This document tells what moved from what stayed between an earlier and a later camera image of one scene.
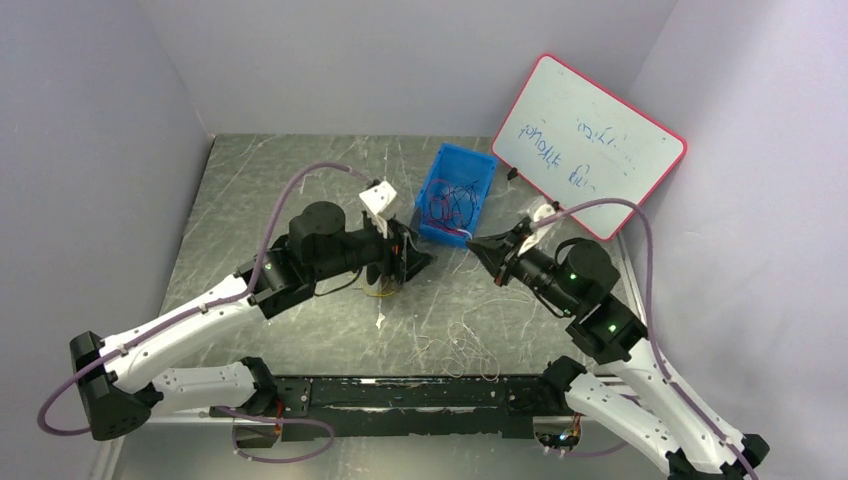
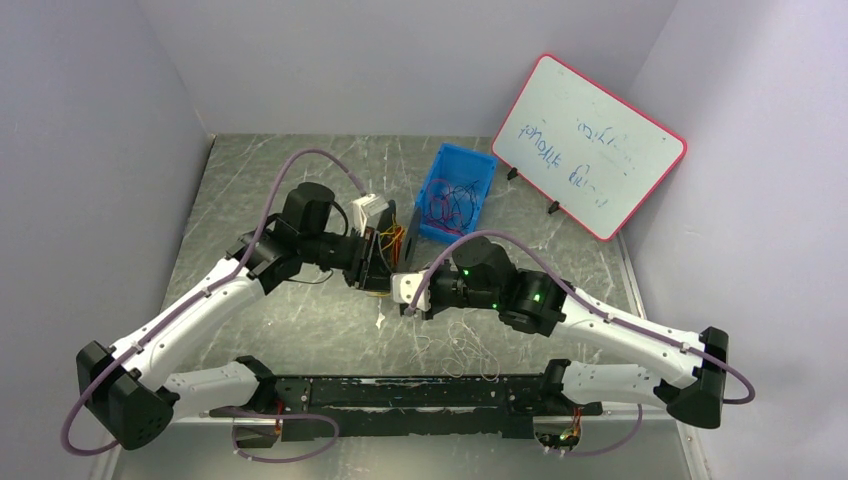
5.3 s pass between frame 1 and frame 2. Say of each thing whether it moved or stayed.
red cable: stayed
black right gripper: moved
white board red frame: stayed
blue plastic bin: stayed
